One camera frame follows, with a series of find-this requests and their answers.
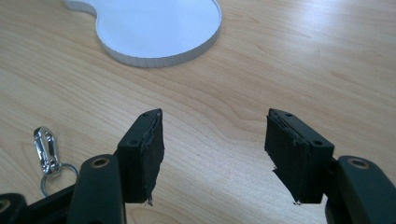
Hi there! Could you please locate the silver metal key clip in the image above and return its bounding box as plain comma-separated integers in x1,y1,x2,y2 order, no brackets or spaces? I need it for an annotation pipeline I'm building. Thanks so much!
33,126,63,179

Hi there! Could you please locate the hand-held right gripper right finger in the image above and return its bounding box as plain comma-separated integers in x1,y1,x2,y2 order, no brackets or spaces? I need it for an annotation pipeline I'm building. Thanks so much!
264,107,396,224

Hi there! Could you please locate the white curved foam tray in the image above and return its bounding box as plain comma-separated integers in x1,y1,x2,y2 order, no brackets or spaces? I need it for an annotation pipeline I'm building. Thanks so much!
64,0,223,69

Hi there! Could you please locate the silver key ring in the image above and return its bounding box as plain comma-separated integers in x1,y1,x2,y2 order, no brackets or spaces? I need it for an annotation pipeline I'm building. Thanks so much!
39,162,79,198

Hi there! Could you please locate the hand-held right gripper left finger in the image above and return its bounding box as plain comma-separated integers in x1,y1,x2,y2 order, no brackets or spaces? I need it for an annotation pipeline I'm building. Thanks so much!
66,107,165,224

